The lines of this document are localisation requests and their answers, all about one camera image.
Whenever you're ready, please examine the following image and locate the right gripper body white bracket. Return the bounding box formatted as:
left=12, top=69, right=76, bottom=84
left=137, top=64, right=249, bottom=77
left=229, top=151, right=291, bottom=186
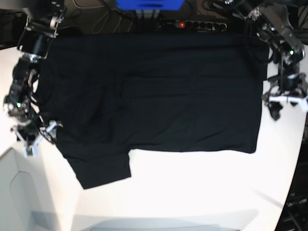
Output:
left=11, top=120, right=63, bottom=157

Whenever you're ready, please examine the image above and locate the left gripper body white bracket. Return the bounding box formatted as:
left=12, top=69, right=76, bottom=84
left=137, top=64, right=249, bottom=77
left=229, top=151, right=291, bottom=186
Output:
left=262, top=83, right=308, bottom=111

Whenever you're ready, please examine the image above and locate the black T-shirt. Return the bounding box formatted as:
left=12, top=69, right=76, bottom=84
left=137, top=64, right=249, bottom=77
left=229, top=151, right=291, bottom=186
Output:
left=34, top=33, right=267, bottom=189

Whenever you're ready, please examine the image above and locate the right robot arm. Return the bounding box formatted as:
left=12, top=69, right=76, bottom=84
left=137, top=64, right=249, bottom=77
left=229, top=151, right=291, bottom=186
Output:
left=0, top=0, right=67, bottom=157

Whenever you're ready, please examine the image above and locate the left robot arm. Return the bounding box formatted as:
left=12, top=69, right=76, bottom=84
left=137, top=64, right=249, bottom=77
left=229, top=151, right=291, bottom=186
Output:
left=224, top=0, right=308, bottom=121

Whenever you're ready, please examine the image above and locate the white bin at table corner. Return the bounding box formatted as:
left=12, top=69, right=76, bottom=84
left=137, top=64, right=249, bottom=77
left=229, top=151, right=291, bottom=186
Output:
left=0, top=146, right=85, bottom=231

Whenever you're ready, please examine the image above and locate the blue box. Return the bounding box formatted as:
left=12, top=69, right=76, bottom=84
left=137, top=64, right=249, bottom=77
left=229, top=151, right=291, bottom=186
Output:
left=116, top=0, right=185, bottom=11

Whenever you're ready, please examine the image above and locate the white power strip red switch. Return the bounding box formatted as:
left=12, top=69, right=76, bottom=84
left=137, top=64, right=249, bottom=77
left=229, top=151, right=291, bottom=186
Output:
left=161, top=20, right=228, bottom=32

